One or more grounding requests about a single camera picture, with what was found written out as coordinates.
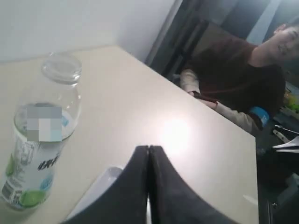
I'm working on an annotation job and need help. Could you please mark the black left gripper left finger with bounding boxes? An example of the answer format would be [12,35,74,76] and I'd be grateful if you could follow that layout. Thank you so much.
[64,146,149,224]

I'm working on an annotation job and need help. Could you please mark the clear plastic drink bottle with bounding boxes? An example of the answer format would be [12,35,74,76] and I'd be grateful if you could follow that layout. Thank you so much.
[0,53,82,210]

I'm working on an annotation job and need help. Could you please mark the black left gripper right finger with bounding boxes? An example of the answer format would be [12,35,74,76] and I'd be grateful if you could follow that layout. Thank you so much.
[148,146,235,224]

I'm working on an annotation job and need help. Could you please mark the white papers on desk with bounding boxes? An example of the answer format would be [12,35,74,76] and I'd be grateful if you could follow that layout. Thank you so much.
[272,136,299,154]

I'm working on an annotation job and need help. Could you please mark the blue round object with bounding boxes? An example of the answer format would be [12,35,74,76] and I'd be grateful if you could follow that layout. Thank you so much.
[249,106,270,129]

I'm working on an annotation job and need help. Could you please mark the white plastic tray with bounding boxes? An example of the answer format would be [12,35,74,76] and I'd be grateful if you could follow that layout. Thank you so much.
[63,167,123,223]

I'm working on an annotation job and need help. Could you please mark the dark door frame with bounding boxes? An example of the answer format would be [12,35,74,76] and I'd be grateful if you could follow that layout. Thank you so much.
[146,0,209,79]

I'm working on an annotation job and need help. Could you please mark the seated person brown top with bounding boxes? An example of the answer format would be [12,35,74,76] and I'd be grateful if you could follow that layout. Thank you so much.
[180,19,299,135]

